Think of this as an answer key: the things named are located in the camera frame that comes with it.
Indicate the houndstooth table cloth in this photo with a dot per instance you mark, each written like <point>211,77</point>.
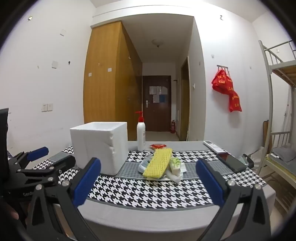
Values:
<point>143,192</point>

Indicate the white wall panel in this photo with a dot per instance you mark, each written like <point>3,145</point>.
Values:
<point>54,64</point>

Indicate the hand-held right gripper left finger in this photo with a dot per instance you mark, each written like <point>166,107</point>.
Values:
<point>89,180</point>

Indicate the red snack packet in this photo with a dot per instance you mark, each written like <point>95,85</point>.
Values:
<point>158,146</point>

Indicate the metal wall hook rack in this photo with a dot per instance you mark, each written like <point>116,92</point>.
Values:
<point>223,67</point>

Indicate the wooden wardrobe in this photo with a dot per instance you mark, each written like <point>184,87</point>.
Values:
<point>104,81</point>

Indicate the green white tissue packet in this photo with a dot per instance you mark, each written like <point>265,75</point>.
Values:
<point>175,164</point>

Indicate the white remote control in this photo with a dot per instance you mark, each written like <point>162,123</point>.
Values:
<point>214,146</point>

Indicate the red plastic bags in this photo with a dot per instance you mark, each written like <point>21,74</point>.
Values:
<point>223,84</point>

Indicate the ceiling lamp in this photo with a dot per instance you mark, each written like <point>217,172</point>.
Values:
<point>158,42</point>

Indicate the white foam sheet roll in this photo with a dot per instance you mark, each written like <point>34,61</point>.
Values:
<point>174,177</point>

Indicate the wall light switches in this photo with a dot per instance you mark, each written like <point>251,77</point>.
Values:
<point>47,107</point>

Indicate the blue face mask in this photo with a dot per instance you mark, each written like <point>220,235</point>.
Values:
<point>144,165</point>

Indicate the wooden side door frame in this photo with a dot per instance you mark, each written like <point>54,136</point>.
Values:
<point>185,104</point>

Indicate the metal bunk bed frame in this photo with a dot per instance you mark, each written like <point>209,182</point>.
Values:
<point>269,97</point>

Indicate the person's left hand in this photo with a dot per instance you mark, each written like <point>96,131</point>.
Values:
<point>10,212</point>

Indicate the grey folded cloth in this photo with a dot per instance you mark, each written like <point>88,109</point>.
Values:
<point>283,154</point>

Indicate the black smartphone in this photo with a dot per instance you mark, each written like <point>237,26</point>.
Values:
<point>231,162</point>

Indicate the blue paper notice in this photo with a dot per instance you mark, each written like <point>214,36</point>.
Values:
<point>162,98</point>

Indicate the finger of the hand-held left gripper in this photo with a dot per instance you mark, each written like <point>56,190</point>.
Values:
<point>38,153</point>
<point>64,162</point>

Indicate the red fire extinguisher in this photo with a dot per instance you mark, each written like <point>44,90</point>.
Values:
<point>173,127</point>

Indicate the teal storage box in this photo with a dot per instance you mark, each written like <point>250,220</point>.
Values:
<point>247,160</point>

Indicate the white pump bottle red nozzle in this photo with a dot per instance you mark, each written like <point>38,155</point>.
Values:
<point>141,136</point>

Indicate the white foam box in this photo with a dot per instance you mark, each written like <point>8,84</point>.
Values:
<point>97,148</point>

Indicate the white paper tissue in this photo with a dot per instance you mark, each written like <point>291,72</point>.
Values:
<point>185,170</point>

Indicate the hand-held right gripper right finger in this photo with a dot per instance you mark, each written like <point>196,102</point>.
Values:
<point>209,183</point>

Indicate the dark brown door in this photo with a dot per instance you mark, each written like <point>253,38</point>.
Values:
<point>157,115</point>

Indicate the white paper notices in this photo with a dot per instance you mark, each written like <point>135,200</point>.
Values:
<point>155,91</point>

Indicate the yellow sponge cloth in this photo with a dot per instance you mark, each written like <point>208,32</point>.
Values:
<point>158,163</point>

